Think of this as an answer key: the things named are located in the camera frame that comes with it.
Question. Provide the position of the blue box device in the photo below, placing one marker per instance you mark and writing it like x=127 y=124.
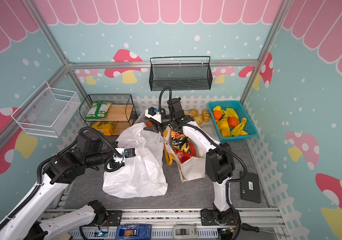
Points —
x=134 y=232

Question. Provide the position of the white canvas tote bag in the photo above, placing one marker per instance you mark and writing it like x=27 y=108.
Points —
x=192 y=169

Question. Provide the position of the yellow snack pack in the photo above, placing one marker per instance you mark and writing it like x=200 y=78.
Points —
x=106 y=128

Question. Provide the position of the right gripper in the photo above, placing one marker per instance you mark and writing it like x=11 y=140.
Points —
x=160 y=126

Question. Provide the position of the round bread roll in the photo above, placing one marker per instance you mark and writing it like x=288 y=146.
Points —
x=193 y=112

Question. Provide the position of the red orange fruit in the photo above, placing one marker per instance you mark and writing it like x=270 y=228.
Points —
x=233 y=122

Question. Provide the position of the black flat box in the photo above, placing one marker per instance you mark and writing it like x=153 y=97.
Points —
x=250 y=188

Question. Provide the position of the large croissant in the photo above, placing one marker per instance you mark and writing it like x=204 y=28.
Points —
x=198 y=119

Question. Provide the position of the black wire wall basket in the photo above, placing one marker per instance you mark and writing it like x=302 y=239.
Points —
x=188 y=73

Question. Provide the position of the right croissant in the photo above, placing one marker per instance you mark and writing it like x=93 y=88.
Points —
x=205 y=115

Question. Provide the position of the black screwdriver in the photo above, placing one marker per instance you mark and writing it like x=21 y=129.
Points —
x=249 y=228

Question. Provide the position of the yellow lemon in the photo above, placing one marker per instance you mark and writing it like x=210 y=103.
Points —
x=217 y=108

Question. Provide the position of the white plastic grocery bag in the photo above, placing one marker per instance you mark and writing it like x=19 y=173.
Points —
x=141 y=176

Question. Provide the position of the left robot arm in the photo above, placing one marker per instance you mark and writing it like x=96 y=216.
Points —
x=89 y=150

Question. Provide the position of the black wire wooden shelf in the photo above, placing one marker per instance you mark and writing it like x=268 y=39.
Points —
x=122 y=111

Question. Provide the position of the white wire wall basket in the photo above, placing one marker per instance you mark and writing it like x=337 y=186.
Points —
x=47 y=111

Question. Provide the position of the yellow banana bunch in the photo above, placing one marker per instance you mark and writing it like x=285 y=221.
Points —
x=238 y=130

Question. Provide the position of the green snack bag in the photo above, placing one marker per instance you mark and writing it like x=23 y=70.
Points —
x=98 y=111

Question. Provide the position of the teal plastic fruit basket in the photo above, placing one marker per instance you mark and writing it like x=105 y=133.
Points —
x=233 y=109

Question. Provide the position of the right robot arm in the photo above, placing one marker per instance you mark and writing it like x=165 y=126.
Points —
x=222 y=166

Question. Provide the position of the white plastic vegetable basket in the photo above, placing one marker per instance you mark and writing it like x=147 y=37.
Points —
x=141 y=119

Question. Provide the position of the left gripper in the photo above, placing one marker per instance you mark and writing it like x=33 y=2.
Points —
x=116 y=165

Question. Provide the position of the orange fruit upper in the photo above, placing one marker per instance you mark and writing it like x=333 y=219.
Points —
x=217 y=115

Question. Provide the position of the yellow black chips bag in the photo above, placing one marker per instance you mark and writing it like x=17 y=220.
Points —
x=180 y=142

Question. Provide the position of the grey switch box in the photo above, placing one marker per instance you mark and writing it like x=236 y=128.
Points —
x=185 y=232

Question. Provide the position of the red chips bag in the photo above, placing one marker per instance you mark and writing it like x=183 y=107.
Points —
x=183 y=157

